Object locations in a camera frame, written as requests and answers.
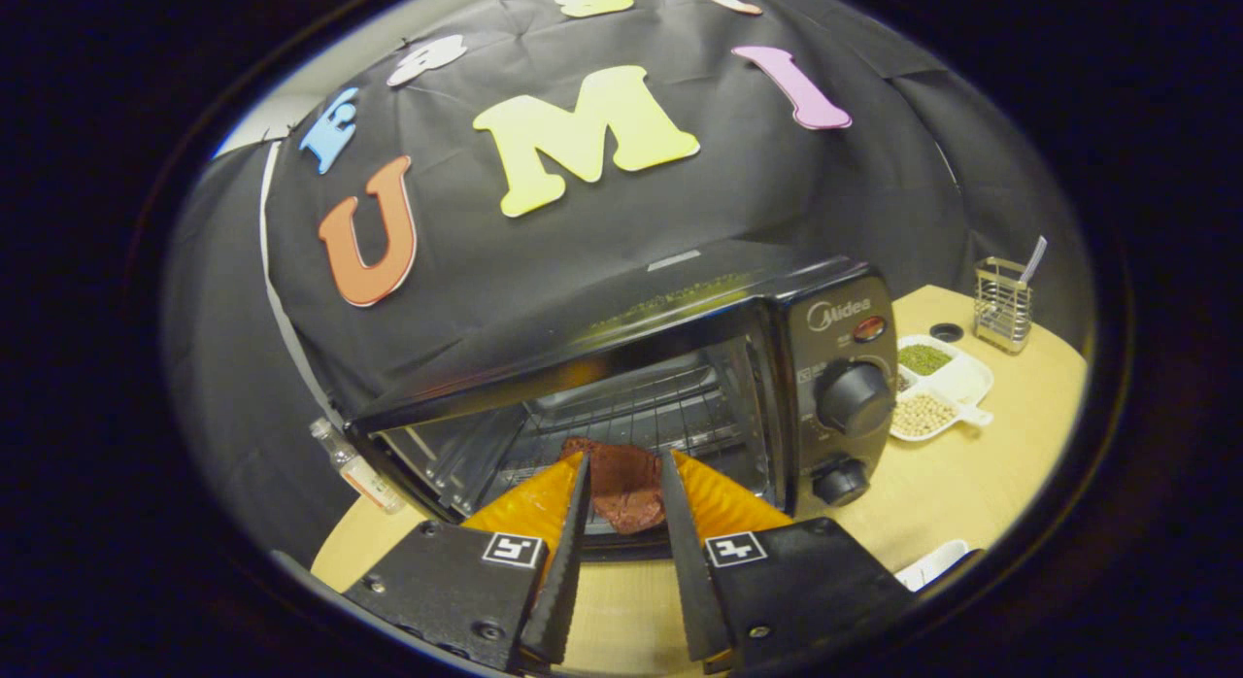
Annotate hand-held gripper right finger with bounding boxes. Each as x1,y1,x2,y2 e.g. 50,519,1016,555
660,449,914,674

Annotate black toaster oven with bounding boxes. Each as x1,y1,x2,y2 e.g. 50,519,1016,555
345,239,899,562

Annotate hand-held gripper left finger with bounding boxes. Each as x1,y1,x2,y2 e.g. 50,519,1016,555
342,452,593,674

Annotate metal wire cutlery holder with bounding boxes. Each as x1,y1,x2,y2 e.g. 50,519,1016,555
973,257,1032,355

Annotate white ribbed food tray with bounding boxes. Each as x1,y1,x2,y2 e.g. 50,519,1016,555
893,539,972,592

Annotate white divided plate with beans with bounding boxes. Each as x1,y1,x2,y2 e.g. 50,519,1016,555
889,334,995,442

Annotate reddish brown meat slice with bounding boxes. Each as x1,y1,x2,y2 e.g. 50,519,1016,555
561,437,669,535

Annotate small clear bottle orange label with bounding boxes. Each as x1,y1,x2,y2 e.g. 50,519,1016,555
309,418,407,516

